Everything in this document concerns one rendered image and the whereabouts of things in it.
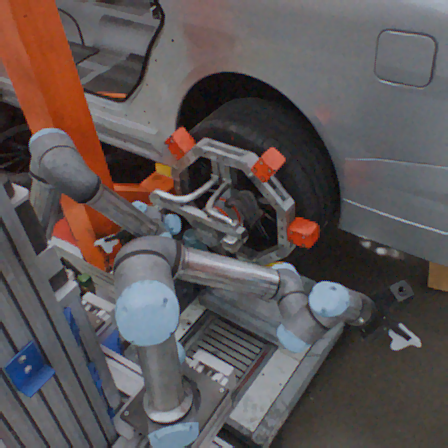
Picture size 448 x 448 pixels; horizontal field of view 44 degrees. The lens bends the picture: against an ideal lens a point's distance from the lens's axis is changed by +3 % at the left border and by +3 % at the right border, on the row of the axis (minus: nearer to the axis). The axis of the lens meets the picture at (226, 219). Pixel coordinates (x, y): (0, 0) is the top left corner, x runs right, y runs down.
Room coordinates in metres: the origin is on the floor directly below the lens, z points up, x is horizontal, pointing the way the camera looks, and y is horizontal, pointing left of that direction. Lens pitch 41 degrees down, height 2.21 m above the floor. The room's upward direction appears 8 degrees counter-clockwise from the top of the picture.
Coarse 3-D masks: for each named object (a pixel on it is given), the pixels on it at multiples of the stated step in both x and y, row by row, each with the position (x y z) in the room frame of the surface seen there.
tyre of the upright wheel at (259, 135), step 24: (216, 120) 1.76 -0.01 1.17; (240, 120) 1.72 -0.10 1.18; (264, 120) 1.71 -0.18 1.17; (288, 120) 1.72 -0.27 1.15; (240, 144) 1.66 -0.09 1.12; (264, 144) 1.60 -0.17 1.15; (288, 144) 1.61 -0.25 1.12; (312, 144) 1.65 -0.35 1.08; (288, 168) 1.53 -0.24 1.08; (312, 168) 1.58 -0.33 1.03; (288, 192) 1.53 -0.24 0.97; (312, 192) 1.51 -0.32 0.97; (336, 192) 1.60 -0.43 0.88; (312, 216) 1.48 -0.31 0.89
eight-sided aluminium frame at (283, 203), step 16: (208, 144) 1.69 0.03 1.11; (224, 144) 1.67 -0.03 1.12; (192, 160) 1.71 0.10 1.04; (224, 160) 1.61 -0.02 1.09; (240, 160) 1.56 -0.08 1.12; (256, 160) 1.57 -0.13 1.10; (176, 176) 1.77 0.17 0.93; (256, 176) 1.52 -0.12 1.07; (272, 176) 1.54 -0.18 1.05; (176, 192) 1.79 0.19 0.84; (272, 192) 1.48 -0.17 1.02; (288, 208) 1.45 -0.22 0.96; (288, 224) 1.45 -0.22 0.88; (240, 256) 1.59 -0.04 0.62; (256, 256) 1.57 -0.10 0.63; (272, 256) 1.48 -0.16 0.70
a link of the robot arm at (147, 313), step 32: (128, 256) 0.79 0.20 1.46; (160, 256) 0.80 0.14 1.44; (128, 288) 0.70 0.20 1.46; (160, 288) 0.70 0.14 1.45; (128, 320) 0.66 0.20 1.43; (160, 320) 0.66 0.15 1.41; (160, 352) 0.68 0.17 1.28; (160, 384) 0.68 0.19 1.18; (160, 416) 0.67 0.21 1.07; (192, 416) 0.69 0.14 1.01
